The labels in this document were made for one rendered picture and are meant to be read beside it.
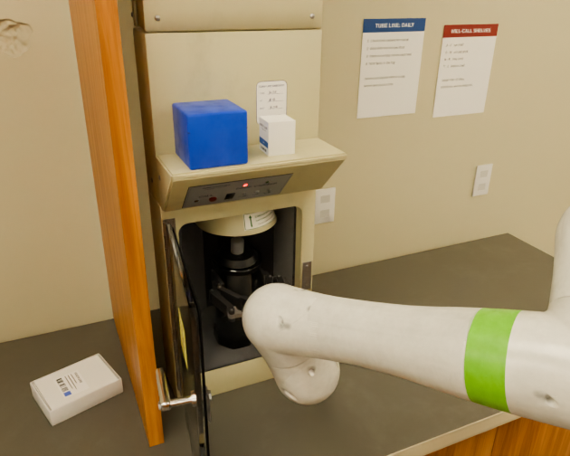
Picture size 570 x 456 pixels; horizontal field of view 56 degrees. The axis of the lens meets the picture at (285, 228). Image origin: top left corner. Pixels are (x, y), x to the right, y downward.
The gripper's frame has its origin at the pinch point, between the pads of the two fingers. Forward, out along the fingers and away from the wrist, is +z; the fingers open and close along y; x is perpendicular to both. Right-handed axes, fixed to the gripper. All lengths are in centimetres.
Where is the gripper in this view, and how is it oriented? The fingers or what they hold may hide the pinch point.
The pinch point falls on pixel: (237, 276)
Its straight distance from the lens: 119.5
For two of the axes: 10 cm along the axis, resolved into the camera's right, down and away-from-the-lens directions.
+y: -9.1, 1.6, -3.8
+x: -0.2, 9.1, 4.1
